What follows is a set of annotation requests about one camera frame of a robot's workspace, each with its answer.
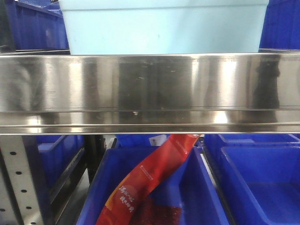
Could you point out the red snack packet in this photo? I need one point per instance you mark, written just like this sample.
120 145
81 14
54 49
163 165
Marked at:
126 198

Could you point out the dark blue bin left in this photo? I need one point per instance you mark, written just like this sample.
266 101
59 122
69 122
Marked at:
56 152

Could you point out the dark blue bin right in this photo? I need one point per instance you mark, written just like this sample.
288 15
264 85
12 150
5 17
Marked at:
262 185

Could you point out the perforated metal upright post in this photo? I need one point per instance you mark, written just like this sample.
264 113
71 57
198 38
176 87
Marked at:
15 150

